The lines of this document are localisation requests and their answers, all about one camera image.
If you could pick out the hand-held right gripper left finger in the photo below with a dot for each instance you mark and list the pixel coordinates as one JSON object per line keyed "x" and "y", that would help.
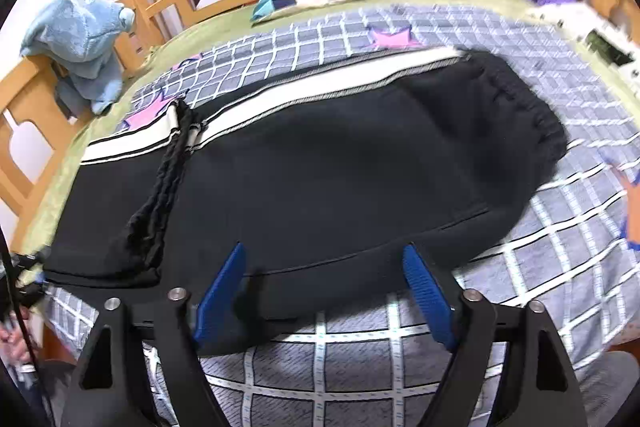
{"x": 220, "y": 292}

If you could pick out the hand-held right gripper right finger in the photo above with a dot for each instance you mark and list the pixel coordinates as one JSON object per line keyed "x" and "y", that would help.
{"x": 425, "y": 292}

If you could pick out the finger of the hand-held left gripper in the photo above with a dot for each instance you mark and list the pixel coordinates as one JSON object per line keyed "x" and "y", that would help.
{"x": 27, "y": 261}
{"x": 31, "y": 291}

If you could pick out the black pants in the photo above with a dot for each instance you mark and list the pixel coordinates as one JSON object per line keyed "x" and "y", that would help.
{"x": 325, "y": 167}

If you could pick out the person's left hand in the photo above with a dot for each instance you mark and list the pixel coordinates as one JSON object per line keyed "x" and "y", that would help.
{"x": 15, "y": 347}

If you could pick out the grey checked bed sheet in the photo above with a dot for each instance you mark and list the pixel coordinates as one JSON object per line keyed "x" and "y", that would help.
{"x": 550, "y": 232}

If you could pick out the grey cloth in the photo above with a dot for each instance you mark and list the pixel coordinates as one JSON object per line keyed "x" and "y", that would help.
{"x": 610, "y": 387}

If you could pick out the blue plush elephant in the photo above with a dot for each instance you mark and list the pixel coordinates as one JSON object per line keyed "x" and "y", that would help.
{"x": 75, "y": 37}

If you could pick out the dark green cloth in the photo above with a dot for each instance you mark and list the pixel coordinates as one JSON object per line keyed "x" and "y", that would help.
{"x": 607, "y": 47}

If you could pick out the white floral pillow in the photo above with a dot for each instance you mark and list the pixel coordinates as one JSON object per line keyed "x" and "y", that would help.
{"x": 565, "y": 14}

